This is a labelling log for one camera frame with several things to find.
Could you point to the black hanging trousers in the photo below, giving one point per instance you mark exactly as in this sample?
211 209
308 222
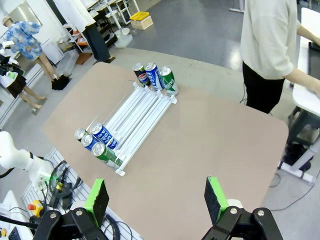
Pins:
97 42

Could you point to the person's left forearm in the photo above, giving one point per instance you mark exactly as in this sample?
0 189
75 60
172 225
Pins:
308 33

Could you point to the black Pepsi can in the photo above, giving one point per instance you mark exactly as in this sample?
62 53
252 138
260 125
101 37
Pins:
143 77
80 133

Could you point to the person in grey t-shirt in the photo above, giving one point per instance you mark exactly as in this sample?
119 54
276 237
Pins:
265 37

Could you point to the blue Pocari Sweat can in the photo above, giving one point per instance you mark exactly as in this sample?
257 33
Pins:
88 141
153 78
105 136

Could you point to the white hanging garment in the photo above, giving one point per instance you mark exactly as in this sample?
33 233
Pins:
72 12

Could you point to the large white table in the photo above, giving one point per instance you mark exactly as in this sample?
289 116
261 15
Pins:
306 102

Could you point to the black keyboard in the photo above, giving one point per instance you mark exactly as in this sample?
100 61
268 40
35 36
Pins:
16 233

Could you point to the yellow plastic crate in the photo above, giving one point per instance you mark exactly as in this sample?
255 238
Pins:
139 16

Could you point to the black bag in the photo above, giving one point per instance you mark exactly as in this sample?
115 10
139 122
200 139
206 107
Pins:
60 82

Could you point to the white can dispenser rack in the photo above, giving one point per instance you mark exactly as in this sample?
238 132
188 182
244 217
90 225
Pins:
140 112

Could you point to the clear plastic storage bin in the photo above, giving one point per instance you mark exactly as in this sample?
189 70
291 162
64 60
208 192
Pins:
67 62

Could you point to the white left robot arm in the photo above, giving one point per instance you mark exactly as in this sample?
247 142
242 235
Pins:
15 155

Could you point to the yellow emergency stop button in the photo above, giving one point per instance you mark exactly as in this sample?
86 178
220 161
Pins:
37 205

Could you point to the white plastic crate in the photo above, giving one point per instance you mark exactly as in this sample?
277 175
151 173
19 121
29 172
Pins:
143 23

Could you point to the mannequin in black skirt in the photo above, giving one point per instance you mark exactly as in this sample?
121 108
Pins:
15 82

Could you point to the white cabinet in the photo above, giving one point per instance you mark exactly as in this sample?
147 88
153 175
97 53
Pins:
53 52

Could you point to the white slotted mounting base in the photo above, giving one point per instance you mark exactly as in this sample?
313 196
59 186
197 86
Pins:
56 156

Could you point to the mannequin in blue floral shirt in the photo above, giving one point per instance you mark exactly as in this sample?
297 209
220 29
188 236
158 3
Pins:
23 42

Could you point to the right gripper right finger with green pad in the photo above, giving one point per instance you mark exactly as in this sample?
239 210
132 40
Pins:
217 200

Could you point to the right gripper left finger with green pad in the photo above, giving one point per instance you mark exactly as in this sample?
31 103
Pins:
95 200

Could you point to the person's right forearm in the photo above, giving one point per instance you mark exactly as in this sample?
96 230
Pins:
302 82

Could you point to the green Chilsung cider can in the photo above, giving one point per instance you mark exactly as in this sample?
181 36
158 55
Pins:
168 82
105 153

